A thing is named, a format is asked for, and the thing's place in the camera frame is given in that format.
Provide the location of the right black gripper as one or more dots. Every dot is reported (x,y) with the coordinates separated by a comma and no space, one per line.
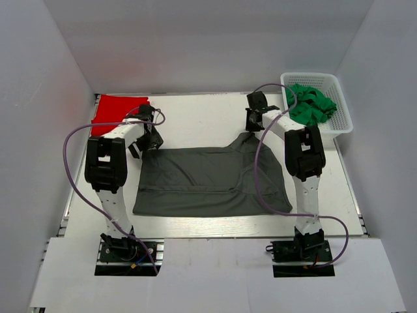
(253,122)

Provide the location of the folded red t-shirt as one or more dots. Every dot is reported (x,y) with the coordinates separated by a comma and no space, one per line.
(114,108)

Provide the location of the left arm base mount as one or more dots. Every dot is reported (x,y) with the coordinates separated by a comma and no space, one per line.
(134,262)

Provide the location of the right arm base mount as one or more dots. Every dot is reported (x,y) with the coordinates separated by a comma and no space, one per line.
(287,261)

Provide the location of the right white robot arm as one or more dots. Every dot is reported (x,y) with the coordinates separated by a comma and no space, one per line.
(304,160)

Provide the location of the white plastic mesh basket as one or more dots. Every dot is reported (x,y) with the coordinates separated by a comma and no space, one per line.
(328,84)

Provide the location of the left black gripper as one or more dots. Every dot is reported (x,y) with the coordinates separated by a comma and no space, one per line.
(152,139)

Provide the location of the crumpled green t-shirt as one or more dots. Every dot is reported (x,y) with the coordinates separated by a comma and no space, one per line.
(312,108)

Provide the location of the dark grey t-shirt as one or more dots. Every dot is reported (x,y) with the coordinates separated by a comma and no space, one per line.
(210,182)

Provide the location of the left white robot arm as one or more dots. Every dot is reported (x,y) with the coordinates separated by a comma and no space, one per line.
(106,169)

